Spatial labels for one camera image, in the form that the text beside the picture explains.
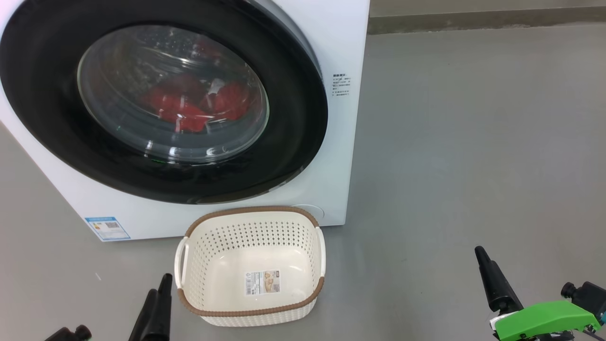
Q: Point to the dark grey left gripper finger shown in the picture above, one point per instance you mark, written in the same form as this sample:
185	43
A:
163	312
142	322

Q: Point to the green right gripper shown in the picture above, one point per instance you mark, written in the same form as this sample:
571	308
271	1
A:
544	319

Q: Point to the red garment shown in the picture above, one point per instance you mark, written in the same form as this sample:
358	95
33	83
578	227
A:
189	106

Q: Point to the black round glass washer door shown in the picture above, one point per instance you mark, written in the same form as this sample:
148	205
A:
293	123

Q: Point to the cream laundry basket brown rim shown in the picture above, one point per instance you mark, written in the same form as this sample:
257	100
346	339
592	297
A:
251	312

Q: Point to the printed product label sticker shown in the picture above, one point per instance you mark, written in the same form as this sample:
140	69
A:
262	282

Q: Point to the white front-load washing machine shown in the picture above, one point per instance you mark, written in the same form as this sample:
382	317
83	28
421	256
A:
341	156

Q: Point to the blue energy label sticker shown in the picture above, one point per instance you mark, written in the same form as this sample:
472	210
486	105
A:
108	228

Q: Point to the round white filter cover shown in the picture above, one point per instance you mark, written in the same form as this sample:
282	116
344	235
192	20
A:
312	210

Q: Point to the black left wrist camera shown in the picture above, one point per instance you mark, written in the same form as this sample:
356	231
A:
71	334

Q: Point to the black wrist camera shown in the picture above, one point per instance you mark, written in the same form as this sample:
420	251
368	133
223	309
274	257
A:
589	296
71	334

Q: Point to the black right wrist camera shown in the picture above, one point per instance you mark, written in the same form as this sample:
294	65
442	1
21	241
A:
589	296

